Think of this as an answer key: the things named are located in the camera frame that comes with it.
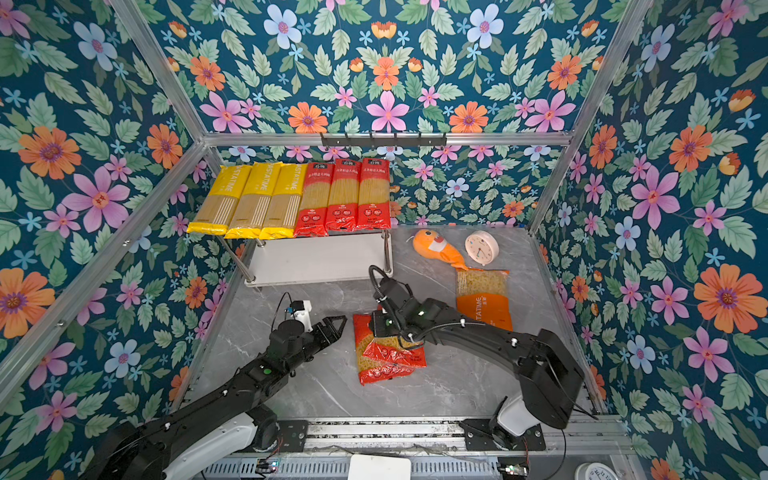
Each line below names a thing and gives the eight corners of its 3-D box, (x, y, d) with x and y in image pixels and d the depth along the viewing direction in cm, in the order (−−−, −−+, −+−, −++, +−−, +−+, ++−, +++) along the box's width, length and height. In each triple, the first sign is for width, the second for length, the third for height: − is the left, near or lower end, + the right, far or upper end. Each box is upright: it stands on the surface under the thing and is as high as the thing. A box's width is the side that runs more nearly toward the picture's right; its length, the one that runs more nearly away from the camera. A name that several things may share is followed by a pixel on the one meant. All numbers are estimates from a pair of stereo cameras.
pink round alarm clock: (487, 270, 108) (494, 251, 99) (463, 251, 113) (467, 231, 105) (496, 263, 110) (503, 243, 101) (471, 245, 116) (476, 225, 107)
